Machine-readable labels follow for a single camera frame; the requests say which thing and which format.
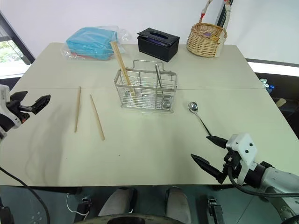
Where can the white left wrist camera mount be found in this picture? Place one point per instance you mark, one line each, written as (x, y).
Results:
(5, 116)

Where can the blue cloth in plastic bag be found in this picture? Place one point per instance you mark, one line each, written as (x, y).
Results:
(123, 35)

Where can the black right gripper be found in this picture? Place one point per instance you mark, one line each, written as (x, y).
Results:
(233, 161)

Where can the steel spoon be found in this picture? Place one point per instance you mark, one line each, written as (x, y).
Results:
(193, 107)
(159, 77)

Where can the black bracket under table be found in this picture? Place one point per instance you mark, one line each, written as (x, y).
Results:
(216, 211)
(84, 206)

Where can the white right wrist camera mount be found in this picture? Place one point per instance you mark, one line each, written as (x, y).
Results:
(244, 149)

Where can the folded blue cloth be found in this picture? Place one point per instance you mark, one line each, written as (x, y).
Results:
(91, 42)

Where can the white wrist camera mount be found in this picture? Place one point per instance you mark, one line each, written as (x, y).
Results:
(5, 116)
(244, 149)

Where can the wooden chopstick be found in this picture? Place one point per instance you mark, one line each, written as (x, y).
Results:
(118, 58)
(122, 61)
(97, 116)
(77, 109)

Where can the dark rounded robot body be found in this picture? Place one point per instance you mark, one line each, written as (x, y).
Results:
(140, 219)

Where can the black tissue box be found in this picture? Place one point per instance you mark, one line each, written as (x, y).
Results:
(156, 45)

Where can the dark vertical panel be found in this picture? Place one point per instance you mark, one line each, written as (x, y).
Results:
(222, 14)

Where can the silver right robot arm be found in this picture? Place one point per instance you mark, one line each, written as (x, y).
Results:
(280, 180)

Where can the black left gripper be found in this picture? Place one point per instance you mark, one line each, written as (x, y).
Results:
(21, 109)

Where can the grey rounded robot foot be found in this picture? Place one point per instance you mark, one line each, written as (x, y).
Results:
(116, 201)
(177, 203)

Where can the dark window frame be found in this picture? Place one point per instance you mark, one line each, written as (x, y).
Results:
(16, 37)

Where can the blue capped bottle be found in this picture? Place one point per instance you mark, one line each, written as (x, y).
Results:
(271, 89)

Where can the purple item in basket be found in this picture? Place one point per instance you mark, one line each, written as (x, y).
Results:
(207, 34)

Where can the woven wicker basket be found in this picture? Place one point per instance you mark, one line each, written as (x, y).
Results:
(203, 44)

